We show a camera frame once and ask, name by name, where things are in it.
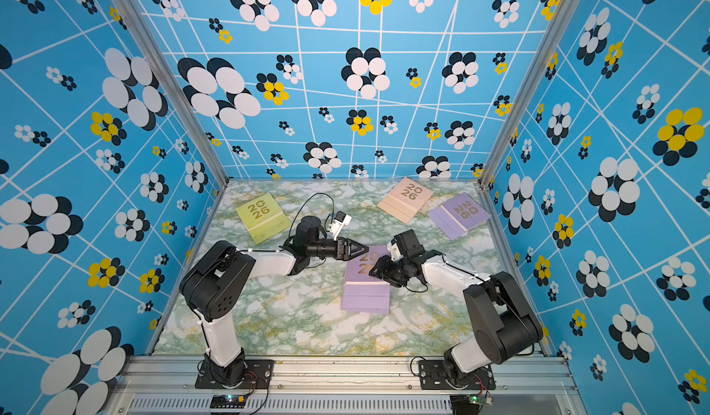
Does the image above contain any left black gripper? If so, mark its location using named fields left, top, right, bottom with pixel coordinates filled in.
left=308, top=236, right=369, bottom=263

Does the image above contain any purple calendar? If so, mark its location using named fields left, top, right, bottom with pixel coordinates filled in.
left=428, top=193, right=491, bottom=240
left=341, top=246, right=391, bottom=315

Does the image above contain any pink calendar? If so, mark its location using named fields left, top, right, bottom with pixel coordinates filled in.
left=378, top=178, right=434, bottom=224

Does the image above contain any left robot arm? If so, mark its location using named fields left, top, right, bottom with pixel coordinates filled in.
left=179, top=213, right=369, bottom=388

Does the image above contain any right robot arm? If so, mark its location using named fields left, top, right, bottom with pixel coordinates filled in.
left=369, top=230, right=544, bottom=388

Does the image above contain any green desk calendar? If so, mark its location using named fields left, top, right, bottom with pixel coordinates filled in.
left=237, top=193, right=290, bottom=244

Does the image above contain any right green circuit board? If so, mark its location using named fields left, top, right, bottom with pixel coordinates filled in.
left=450, top=395, right=492, bottom=415

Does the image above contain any green circuit board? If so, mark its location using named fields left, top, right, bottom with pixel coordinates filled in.
left=450, top=395, right=492, bottom=415
left=210, top=395, right=248, bottom=409

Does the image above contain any left green circuit board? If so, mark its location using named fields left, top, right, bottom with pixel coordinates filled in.
left=210, top=395, right=248, bottom=409

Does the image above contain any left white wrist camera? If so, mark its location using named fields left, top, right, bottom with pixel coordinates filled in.
left=328, top=211, right=352, bottom=239

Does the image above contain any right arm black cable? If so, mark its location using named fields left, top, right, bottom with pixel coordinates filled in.
left=407, top=250, right=500, bottom=295

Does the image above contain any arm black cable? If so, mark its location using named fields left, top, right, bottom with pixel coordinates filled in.
left=407, top=250, right=500, bottom=295
left=287, top=192, right=334, bottom=239

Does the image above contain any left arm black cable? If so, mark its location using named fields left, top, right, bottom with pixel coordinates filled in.
left=287, top=192, right=334, bottom=239

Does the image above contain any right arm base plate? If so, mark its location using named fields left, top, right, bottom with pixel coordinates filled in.
left=413, top=359, right=497, bottom=393

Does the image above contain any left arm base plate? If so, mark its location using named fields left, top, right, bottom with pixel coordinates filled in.
left=194, top=358, right=275, bottom=390

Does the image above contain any aluminium front rail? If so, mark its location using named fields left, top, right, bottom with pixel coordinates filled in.
left=105, top=355, right=588, bottom=414

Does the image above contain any left aluminium corner post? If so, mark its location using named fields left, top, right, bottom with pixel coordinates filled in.
left=112, top=0, right=229, bottom=189

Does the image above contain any aluminium corner post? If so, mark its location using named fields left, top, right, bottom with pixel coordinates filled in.
left=480, top=0, right=581, bottom=189
left=112, top=0, right=229, bottom=189

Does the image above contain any right aluminium corner post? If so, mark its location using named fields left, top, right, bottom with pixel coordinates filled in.
left=480, top=0, right=581, bottom=189

